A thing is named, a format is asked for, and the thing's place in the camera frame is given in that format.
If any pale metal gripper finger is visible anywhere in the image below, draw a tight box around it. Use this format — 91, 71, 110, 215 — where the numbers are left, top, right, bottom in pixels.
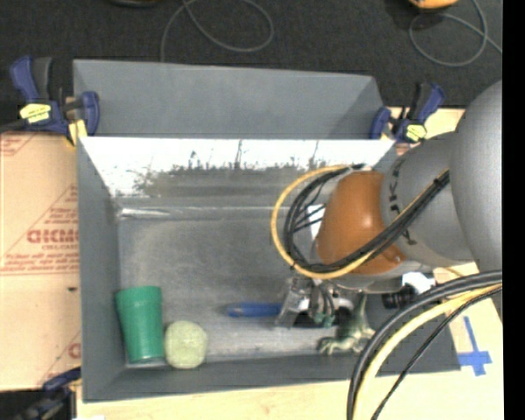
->
273, 311, 302, 329
283, 287, 312, 313

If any grey metal bin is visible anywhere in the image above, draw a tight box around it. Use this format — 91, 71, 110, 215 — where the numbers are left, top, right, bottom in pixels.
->
72, 59, 461, 403

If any black cylinder on white bracket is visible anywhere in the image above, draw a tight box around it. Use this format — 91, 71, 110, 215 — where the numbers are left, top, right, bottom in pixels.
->
381, 272, 437, 311

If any green plastic cup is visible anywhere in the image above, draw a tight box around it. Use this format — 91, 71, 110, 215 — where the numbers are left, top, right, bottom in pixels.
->
114, 285, 166, 365

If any grey-green toy dinosaur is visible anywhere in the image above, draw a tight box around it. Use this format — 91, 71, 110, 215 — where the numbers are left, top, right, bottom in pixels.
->
316, 292, 376, 356

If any pale green ball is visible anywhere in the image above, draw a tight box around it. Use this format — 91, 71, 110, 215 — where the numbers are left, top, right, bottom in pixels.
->
163, 319, 209, 370

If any blue pen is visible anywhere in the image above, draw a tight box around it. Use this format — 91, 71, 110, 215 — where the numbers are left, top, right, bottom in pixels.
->
224, 302, 285, 319

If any brown cardboard board, red print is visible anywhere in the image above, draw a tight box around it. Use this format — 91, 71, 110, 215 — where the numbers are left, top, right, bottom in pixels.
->
0, 130, 83, 394

